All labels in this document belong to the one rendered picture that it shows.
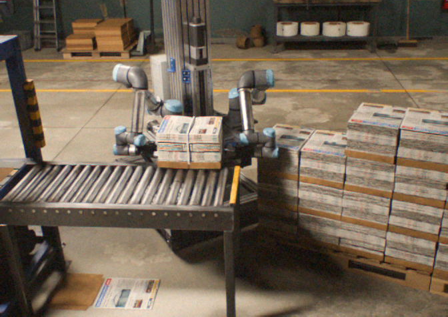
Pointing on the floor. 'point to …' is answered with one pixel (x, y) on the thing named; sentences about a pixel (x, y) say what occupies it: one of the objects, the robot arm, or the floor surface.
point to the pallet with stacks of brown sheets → (101, 39)
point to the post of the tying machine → (15, 67)
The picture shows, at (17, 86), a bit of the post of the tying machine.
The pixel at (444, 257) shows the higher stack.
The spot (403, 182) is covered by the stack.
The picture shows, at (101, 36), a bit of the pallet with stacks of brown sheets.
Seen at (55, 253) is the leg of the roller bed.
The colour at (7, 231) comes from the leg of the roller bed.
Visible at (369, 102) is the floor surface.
